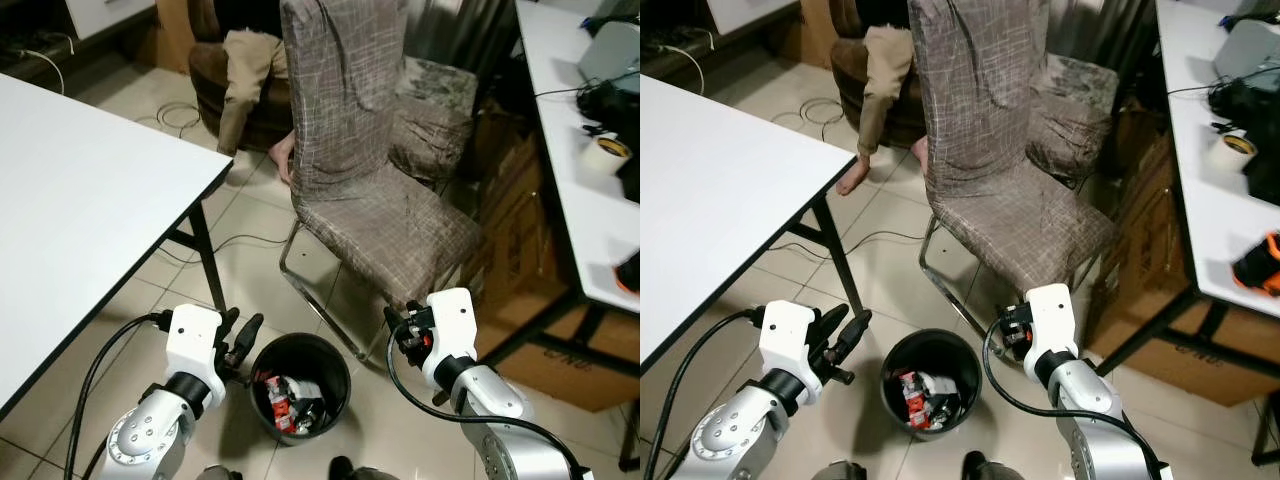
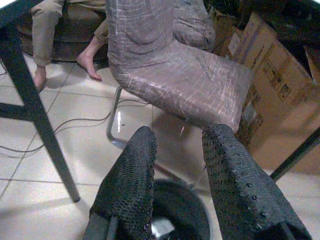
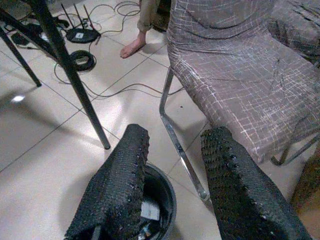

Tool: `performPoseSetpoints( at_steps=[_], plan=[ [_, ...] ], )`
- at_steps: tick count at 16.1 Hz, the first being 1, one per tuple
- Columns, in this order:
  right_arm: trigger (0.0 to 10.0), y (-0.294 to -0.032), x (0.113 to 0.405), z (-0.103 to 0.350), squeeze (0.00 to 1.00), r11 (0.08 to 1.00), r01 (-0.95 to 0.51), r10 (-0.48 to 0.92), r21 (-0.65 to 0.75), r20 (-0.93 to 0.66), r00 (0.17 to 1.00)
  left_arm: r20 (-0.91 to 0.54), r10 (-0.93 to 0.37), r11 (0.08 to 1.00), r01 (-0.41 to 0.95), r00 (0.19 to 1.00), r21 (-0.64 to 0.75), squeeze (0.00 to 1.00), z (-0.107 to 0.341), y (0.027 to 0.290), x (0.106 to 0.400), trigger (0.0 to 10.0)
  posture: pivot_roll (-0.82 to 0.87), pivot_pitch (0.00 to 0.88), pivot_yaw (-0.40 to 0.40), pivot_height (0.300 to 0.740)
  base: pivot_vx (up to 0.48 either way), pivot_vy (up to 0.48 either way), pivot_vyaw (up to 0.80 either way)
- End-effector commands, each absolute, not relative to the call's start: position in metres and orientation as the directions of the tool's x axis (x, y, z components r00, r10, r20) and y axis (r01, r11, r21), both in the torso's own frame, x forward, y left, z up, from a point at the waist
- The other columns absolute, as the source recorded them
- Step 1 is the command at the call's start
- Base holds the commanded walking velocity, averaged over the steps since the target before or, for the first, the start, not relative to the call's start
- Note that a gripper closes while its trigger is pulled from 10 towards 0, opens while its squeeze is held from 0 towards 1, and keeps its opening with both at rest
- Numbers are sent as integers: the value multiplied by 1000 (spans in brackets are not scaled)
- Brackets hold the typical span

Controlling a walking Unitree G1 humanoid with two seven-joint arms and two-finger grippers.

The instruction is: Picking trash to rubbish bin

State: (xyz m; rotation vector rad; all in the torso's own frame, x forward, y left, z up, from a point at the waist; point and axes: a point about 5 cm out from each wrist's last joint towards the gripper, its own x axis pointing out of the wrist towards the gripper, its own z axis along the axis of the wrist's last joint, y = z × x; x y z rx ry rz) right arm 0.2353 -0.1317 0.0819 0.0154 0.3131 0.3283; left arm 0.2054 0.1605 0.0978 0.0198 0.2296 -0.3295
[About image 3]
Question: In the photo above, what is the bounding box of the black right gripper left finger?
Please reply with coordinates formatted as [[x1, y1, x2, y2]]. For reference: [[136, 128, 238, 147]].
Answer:
[[64, 123, 151, 240]]

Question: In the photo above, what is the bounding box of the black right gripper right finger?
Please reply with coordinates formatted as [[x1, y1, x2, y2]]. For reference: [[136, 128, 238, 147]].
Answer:
[[200, 126, 313, 240]]

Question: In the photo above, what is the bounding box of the black round rubbish bin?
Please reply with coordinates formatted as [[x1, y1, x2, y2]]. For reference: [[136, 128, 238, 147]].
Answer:
[[99, 161, 177, 240]]

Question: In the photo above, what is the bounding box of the white paper scrap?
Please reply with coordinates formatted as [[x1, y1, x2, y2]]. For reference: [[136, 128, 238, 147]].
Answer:
[[141, 201, 161, 221]]

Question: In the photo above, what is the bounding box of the brown cardboard box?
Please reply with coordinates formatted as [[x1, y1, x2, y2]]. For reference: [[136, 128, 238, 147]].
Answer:
[[291, 149, 320, 240]]

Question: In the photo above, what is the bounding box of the white table with black legs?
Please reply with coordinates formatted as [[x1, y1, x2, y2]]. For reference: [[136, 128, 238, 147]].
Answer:
[[0, 0, 111, 150]]

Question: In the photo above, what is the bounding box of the chair with grey checked cover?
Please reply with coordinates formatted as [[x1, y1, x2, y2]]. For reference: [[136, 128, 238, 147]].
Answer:
[[158, 0, 320, 208]]

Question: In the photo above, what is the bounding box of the black router with antennas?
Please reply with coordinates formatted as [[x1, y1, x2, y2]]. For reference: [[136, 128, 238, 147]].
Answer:
[[61, 3, 101, 43]]

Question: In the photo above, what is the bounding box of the barefoot person in beige trousers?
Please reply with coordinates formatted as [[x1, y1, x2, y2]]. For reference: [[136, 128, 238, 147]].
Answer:
[[119, 0, 154, 59]]

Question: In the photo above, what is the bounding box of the dark patterned upholstered armchair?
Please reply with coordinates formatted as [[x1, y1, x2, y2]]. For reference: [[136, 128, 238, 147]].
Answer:
[[268, 0, 320, 63]]

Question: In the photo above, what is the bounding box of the long thin black floor cable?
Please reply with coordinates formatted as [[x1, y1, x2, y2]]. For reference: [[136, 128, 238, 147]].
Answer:
[[53, 62, 187, 100]]

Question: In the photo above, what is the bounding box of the coiled black cable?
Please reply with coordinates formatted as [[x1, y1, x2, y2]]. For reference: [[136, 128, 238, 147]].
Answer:
[[69, 49, 97, 72]]

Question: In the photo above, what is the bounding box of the looped thin black floor cable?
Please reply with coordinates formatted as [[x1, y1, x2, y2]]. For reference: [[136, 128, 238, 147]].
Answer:
[[88, 0, 141, 36]]

